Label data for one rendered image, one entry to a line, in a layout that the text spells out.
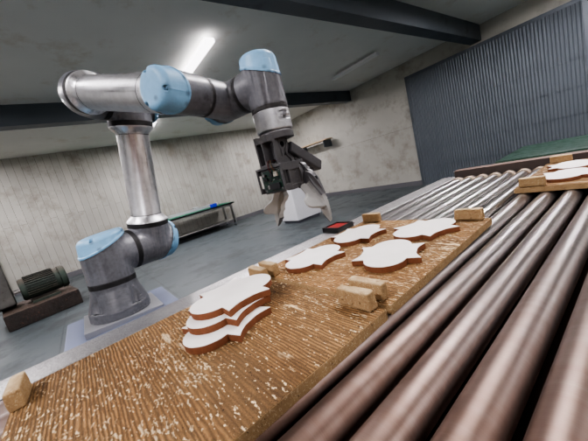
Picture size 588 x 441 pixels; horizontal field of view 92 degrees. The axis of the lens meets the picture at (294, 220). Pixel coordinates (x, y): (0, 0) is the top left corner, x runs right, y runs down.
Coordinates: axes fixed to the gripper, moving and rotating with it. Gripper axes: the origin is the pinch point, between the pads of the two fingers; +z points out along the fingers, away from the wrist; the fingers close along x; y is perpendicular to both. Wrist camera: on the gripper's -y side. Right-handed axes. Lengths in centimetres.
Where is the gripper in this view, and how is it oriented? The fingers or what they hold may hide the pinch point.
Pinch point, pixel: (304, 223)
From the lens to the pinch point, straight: 63.0
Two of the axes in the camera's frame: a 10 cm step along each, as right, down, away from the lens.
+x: 7.5, -0.8, -6.6
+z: 2.4, 9.6, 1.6
